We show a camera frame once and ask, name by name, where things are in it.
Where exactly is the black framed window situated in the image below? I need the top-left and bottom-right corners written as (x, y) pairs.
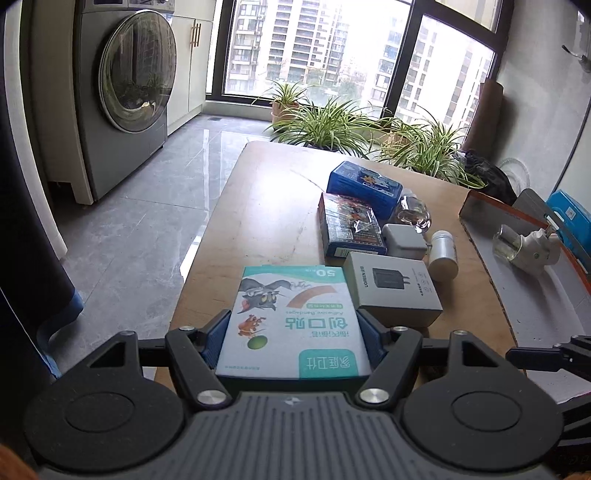
top-left (205, 0), bottom-right (515, 126)

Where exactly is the cream cabinet with gold handles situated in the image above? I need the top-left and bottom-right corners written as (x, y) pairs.
top-left (166, 0), bottom-right (214, 137)

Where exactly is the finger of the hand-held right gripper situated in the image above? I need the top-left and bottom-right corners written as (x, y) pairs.
top-left (505, 336), bottom-right (591, 371)

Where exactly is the spider plant in terracotta pot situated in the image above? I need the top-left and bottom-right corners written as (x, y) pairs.
top-left (252, 78), bottom-right (320, 136)

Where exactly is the black bag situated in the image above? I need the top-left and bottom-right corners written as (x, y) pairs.
top-left (455, 148), bottom-right (518, 206)

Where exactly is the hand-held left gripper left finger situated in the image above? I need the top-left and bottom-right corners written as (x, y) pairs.
top-left (90, 310), bottom-right (233, 409)

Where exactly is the translucent round disc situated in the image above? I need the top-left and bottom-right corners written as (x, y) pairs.
top-left (499, 157), bottom-right (533, 195)

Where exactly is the small white jar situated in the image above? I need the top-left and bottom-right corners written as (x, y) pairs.
top-left (428, 230), bottom-right (459, 280)

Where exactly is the large spider plant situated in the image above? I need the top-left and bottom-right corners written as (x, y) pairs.
top-left (374, 106), bottom-right (486, 189)

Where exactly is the grey charger box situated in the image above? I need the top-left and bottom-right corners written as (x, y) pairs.
top-left (342, 251), bottom-right (444, 328)

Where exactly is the white orange cardboard box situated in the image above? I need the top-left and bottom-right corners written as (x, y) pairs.
top-left (458, 189), bottom-right (591, 402)

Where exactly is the white teal bandage box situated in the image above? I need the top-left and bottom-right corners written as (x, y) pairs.
top-left (215, 265), bottom-right (374, 380)

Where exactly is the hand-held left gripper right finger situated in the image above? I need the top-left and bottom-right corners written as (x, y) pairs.
top-left (356, 308), bottom-right (502, 409)

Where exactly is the clear refill bottle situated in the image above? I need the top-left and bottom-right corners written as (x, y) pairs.
top-left (394, 194), bottom-right (432, 234)

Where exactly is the white charger adapter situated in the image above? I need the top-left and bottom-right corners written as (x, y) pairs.
top-left (381, 224), bottom-right (428, 260)

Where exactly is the dark red card box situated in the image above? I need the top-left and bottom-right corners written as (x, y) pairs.
top-left (317, 193), bottom-right (387, 257)

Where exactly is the grey washing machine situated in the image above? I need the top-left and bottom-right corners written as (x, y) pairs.
top-left (30, 0), bottom-right (178, 204)

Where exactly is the blue printed box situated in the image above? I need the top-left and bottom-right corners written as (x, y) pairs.
top-left (326, 161), bottom-right (403, 220)

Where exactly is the white plug-in repellent device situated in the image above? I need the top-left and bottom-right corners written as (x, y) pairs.
top-left (492, 224), bottom-right (561, 277)

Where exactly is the blue plastic stool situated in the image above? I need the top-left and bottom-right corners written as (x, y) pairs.
top-left (546, 189), bottom-right (591, 254)

